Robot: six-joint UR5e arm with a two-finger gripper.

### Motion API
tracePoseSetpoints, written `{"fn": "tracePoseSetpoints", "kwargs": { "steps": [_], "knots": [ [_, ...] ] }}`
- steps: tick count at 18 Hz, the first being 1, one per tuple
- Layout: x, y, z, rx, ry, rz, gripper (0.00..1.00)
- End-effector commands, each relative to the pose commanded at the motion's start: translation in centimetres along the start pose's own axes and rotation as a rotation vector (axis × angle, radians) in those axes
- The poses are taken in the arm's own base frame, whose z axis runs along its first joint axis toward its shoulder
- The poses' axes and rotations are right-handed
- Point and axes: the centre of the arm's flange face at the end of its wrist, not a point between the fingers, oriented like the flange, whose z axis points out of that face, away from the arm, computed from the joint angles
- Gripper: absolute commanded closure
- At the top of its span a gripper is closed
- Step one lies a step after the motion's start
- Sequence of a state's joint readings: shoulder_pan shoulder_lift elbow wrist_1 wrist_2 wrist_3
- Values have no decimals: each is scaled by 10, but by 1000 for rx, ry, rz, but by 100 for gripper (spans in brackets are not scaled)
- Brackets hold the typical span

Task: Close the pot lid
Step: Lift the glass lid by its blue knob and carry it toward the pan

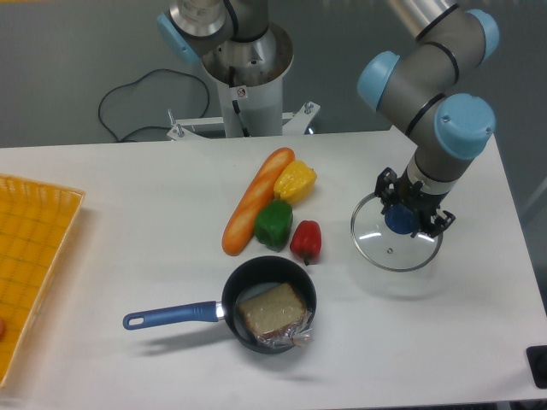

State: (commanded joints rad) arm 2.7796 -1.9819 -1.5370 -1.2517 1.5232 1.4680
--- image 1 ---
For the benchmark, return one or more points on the yellow woven basket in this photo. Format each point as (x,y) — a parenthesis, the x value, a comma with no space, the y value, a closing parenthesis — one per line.
(36,218)

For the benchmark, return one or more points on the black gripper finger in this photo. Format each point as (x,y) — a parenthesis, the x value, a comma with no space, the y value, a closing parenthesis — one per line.
(385,189)
(432,225)

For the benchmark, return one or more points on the yellow bell pepper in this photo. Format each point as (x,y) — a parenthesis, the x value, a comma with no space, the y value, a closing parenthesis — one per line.
(295,183)

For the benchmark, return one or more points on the red bell pepper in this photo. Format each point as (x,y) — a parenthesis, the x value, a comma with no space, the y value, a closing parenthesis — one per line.
(306,242)

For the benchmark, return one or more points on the black corner device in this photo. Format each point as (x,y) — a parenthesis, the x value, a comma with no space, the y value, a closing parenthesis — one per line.
(537,356)

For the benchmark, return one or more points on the black saucepan with blue handle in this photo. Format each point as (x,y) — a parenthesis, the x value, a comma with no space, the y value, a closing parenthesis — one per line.
(248,280)

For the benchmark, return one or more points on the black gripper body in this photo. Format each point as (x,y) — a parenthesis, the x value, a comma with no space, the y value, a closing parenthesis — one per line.
(417,196)

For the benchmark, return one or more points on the wrapped bread slice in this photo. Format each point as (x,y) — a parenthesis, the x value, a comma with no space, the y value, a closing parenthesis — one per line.
(277,318)

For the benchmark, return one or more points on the orange baguette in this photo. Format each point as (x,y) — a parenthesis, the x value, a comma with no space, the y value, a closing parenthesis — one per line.
(239,229)

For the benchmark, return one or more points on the glass lid with blue knob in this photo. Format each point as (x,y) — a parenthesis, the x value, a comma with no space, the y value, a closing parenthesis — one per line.
(387,238)

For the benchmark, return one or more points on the green bell pepper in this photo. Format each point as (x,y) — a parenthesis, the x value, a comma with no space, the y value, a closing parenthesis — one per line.
(273,225)

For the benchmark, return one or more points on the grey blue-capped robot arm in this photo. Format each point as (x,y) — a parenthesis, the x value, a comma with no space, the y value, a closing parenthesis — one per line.
(449,131)

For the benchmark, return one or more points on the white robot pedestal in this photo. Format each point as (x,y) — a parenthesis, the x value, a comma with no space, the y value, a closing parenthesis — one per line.
(249,80)

